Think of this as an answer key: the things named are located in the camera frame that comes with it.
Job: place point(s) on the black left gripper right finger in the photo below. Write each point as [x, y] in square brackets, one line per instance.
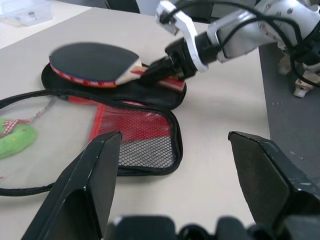
[265, 180]

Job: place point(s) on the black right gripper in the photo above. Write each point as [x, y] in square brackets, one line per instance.
[181, 57]

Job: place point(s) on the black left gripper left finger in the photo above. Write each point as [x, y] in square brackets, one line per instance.
[82, 190]

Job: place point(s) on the black red table tennis paddle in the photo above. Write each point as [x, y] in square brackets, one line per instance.
[92, 60]

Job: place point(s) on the black paddle case red mesh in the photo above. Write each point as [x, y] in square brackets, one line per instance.
[150, 125]

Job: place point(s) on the dark chair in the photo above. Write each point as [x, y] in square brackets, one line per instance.
[122, 5]

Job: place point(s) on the green plush toy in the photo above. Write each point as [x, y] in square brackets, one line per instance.
[17, 142]

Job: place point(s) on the red white checkered ribbon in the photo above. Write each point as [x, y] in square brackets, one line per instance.
[12, 123]

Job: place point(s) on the beige wooden stand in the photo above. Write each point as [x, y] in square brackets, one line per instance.
[303, 87]

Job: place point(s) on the clear plastic box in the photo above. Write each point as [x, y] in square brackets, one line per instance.
[22, 12]

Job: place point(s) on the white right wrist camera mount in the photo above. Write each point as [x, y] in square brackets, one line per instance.
[190, 32]

